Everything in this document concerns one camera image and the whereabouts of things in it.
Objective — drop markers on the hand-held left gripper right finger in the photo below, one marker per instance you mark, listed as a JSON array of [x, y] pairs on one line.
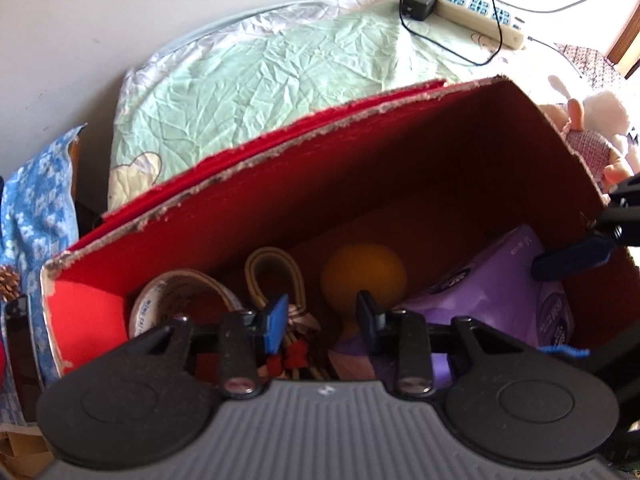
[[367, 317]]

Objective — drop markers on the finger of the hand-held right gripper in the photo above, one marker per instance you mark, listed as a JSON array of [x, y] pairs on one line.
[[612, 345], [570, 257]]

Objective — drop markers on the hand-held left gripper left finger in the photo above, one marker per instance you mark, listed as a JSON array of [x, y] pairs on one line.
[[277, 322]]

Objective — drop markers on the brown gourd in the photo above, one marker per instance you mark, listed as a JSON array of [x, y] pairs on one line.
[[362, 272]]

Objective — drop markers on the purple tissue pack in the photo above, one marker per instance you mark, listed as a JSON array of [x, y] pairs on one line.
[[495, 280]]

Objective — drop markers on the printed packing tape roll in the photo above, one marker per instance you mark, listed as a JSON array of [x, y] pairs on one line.
[[165, 285]]

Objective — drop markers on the large red cardboard box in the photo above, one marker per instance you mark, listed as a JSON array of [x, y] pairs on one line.
[[400, 170]]

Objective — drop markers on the pink plush rabbit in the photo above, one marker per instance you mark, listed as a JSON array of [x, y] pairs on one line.
[[587, 145]]

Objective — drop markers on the white plush toy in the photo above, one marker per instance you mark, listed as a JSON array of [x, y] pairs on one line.
[[607, 107]]

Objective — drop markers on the dark patterned cloth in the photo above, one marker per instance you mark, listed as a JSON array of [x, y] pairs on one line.
[[592, 60]]

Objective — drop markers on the black tablet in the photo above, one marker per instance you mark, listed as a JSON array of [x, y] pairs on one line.
[[20, 340]]

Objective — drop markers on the white power strip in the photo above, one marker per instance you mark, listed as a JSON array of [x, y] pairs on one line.
[[475, 10]]

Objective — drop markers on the pine cone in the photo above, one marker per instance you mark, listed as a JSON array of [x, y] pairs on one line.
[[9, 284]]

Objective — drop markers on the blue white patterned cloth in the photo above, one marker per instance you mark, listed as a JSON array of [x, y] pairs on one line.
[[35, 200]]

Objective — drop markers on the cardboard boxes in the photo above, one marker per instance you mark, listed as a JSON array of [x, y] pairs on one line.
[[17, 452]]

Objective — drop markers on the black power adapter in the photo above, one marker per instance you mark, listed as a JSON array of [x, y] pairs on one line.
[[419, 4]]

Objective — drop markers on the wooden door frame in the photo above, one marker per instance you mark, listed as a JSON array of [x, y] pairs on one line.
[[627, 42]]

